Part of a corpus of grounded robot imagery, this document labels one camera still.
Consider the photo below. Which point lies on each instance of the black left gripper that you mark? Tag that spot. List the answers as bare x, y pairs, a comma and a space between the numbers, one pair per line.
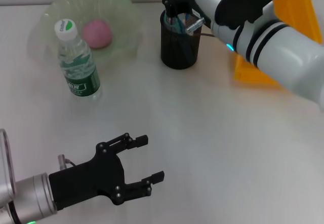
88, 181

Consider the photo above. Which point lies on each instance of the teal and blue scissors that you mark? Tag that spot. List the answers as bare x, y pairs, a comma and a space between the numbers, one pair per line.
177, 26

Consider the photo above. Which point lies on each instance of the pink peach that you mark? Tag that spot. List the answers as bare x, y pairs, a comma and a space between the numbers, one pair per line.
97, 34

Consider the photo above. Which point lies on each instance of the clear water bottle green label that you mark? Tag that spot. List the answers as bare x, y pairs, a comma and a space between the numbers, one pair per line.
81, 82

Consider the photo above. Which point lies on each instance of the white and silver right arm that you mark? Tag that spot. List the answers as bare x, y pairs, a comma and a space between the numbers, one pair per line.
283, 51

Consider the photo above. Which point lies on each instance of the green glass fruit plate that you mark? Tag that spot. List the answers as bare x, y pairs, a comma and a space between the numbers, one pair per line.
114, 11

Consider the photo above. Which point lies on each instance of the black mesh pen holder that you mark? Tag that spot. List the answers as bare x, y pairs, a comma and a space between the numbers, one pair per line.
177, 54

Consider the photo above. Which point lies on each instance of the yellow plastic bin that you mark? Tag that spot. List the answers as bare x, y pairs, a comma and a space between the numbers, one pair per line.
296, 11

